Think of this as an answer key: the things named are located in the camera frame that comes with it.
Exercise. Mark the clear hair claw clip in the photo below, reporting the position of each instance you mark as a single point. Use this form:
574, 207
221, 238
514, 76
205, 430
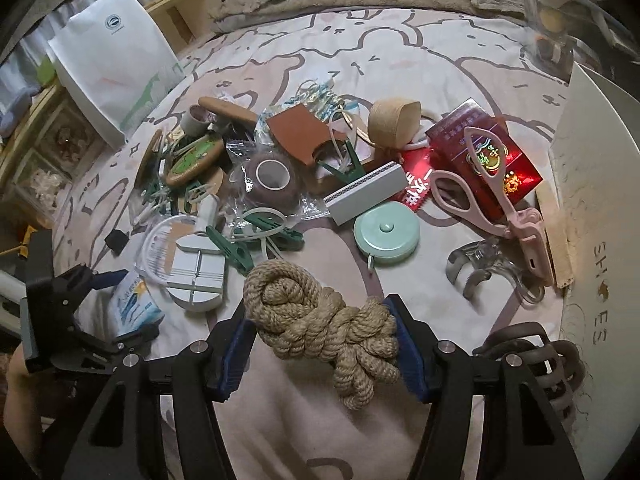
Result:
475, 270

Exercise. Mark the person's left forearm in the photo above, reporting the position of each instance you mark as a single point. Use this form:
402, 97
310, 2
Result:
22, 410

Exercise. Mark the brown hair claw clip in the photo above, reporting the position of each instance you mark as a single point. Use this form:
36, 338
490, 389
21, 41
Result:
530, 370

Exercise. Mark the blue white sachet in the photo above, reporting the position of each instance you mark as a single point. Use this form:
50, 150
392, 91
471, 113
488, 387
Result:
135, 305

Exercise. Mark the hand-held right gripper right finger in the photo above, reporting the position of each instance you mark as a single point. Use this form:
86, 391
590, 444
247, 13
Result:
407, 355

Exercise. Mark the wooden bedside shelf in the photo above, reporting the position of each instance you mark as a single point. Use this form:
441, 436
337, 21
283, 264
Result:
200, 5

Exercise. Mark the pink plastic scissor tool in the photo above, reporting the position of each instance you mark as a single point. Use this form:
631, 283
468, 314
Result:
520, 230

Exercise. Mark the clear plastic storage bin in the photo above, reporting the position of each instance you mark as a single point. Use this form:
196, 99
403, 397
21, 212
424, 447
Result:
555, 20

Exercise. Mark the white semicircular gadget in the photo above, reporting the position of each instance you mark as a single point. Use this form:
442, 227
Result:
197, 280

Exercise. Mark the brown leather piece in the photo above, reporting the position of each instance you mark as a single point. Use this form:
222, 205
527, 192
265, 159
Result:
295, 130

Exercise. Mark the small white box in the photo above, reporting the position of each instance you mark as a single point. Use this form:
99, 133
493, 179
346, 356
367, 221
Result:
365, 195

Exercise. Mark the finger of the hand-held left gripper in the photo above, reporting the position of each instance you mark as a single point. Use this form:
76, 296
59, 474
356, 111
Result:
135, 342
107, 279

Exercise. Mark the white tote bag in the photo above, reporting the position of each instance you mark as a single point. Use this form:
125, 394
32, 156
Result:
115, 60

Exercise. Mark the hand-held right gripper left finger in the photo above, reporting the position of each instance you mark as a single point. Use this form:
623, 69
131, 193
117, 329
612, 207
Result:
232, 360

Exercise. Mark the red paper tag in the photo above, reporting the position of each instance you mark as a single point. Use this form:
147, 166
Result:
417, 185

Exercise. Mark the brown bandage roll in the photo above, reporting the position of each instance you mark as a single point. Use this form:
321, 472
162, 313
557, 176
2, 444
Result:
272, 175

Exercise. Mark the printed bunny blanket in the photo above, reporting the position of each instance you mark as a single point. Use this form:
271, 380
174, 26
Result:
310, 435

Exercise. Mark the mint green tape measure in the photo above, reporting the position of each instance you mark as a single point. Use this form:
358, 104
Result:
385, 235

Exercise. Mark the red small box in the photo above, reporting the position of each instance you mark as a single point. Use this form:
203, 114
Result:
460, 130

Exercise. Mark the beige fleece blanket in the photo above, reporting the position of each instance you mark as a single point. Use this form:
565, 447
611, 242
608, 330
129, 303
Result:
350, 2

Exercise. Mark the clear display box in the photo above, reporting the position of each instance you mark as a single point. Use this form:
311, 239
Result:
67, 135
42, 180

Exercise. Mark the green clothespin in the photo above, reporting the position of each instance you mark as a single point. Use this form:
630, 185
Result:
350, 170
285, 237
230, 252

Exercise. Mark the small black cube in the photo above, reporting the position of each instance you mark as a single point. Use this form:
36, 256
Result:
117, 241

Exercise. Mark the oval wooden brush green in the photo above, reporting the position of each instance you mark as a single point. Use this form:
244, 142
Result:
195, 160

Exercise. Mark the green plush toy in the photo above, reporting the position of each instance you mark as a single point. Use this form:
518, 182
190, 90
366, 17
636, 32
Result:
46, 70

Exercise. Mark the crinkled clear wrapper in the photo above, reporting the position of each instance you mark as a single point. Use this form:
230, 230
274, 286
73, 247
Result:
315, 97

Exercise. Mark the white shoe box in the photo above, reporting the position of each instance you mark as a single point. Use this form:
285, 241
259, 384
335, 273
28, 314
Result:
600, 185

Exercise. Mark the small grey cup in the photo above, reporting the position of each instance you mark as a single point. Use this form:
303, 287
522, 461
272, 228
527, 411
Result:
192, 120

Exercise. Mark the brown wooden comb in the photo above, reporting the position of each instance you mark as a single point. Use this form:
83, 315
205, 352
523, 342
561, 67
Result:
227, 110

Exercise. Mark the yellow toy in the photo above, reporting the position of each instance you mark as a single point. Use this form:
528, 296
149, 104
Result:
20, 245

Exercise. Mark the clear round lid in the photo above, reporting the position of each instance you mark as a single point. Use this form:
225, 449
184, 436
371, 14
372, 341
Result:
155, 250

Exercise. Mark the beige ribbon roll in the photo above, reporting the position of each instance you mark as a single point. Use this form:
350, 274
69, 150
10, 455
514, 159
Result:
395, 120

